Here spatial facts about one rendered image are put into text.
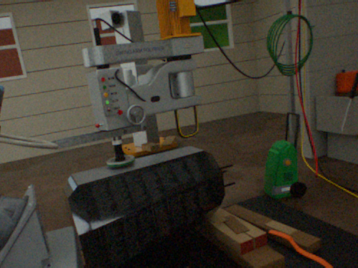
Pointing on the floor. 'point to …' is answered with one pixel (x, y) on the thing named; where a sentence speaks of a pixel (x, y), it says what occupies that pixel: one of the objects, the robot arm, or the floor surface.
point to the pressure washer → (283, 168)
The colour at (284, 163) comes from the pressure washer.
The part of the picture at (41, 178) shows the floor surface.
